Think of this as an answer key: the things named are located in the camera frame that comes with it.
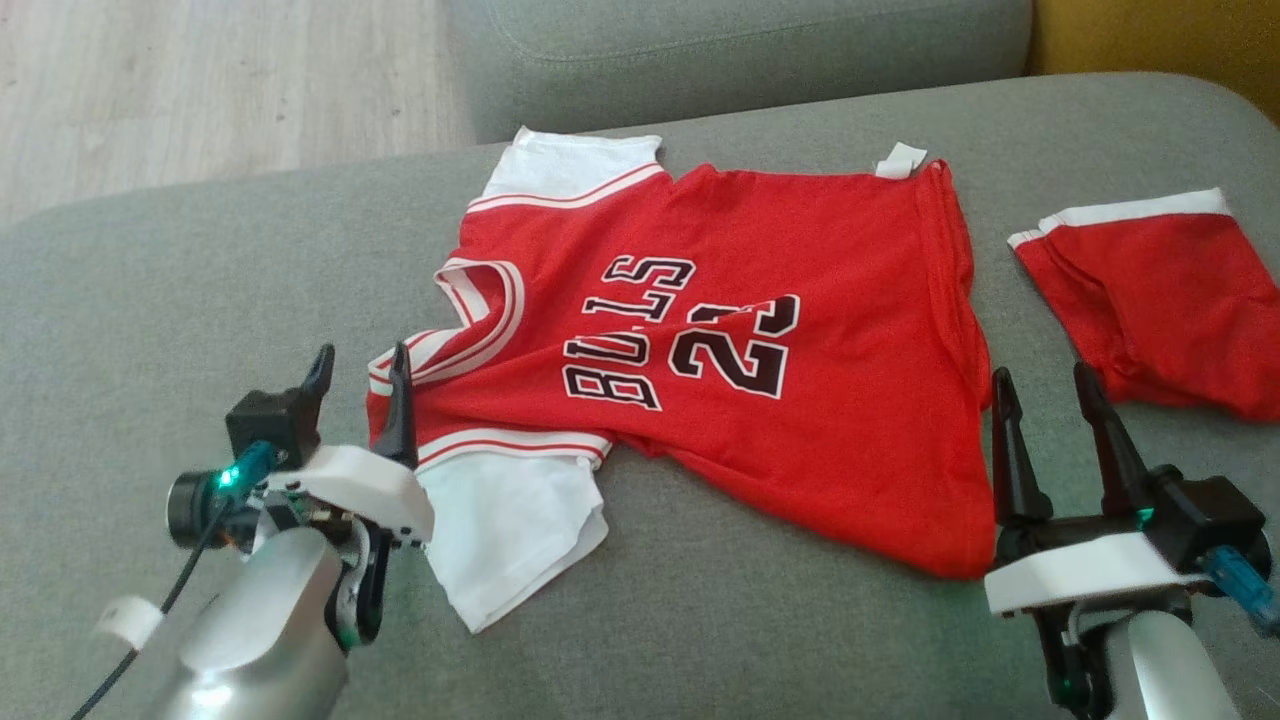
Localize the red white basketball jersey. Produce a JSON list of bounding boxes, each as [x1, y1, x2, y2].
[[365, 125, 999, 636]]

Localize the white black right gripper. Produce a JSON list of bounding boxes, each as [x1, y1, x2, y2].
[[985, 361, 1216, 720]]

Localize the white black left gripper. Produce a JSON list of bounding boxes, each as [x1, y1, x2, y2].
[[265, 342, 436, 651]]

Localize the grey-green sofa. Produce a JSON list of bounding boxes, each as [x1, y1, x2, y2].
[[0, 72, 1280, 720]]

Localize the yellow cushion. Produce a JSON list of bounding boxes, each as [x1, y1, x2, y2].
[[1030, 0, 1280, 126]]

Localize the left camera cable blue plug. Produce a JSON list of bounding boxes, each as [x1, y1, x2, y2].
[[68, 440, 281, 720]]

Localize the white cable label tag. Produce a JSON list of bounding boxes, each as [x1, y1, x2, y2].
[[95, 595, 166, 649]]

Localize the grey stitched sofa cushion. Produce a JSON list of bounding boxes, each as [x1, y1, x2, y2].
[[445, 0, 1034, 146]]

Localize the red shorts with white stripe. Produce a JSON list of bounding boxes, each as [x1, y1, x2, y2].
[[1008, 187, 1280, 423]]

